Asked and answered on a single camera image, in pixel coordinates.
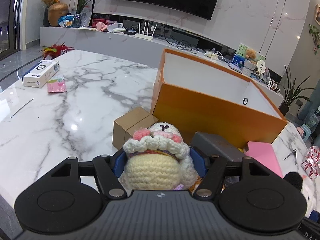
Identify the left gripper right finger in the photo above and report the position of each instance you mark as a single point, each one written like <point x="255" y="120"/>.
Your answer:
<point x="211" y="169"/>

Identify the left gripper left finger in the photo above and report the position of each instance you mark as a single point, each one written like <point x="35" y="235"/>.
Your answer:
<point x="108" y="170"/>

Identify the dark grey gift box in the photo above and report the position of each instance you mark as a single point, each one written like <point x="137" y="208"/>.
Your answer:
<point x="213" y="144"/>

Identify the brown cardboard box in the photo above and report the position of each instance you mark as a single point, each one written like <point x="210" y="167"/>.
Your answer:
<point x="125" y="126"/>

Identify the pink pouch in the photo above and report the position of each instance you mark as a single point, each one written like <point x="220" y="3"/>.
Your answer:
<point x="263" y="152"/>

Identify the cream crochet doll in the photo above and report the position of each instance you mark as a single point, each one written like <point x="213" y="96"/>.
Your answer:
<point x="158" y="159"/>

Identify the large orange storage box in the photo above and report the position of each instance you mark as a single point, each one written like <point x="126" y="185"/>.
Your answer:
<point x="196" y="95"/>

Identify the metal nail clipper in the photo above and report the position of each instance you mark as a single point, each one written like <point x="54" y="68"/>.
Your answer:
<point x="294" y="154"/>

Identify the pink sticky note pack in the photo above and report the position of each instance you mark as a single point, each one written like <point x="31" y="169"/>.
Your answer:
<point x="56" y="85"/>

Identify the red white gift wrap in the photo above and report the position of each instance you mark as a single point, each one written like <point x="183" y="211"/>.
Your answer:
<point x="310" y="163"/>

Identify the white plush toy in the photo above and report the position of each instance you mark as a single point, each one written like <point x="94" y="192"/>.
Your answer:
<point x="303" y="184"/>

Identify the green potted plant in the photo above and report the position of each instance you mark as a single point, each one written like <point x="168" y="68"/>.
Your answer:
<point x="292" y="92"/>

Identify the thin metal rod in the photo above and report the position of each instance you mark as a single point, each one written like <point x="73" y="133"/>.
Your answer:
<point x="21" y="108"/>

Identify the white power strip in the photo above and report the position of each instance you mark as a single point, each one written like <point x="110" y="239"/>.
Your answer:
<point x="212" y="55"/>

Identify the white product box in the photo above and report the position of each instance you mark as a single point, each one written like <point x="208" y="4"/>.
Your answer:
<point x="41" y="73"/>

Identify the small teddy bear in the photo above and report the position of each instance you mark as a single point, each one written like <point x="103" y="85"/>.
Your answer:
<point x="250" y="54"/>

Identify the red feather toy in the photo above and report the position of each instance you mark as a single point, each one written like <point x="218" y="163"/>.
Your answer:
<point x="55" y="51"/>

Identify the white wifi router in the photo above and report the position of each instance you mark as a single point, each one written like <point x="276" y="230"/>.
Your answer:
<point x="145" y="33"/>

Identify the golden vase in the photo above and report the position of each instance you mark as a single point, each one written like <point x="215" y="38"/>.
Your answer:
<point x="55" y="11"/>

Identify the tall green plant in vase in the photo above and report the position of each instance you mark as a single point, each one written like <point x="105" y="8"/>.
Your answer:
<point x="82" y="2"/>

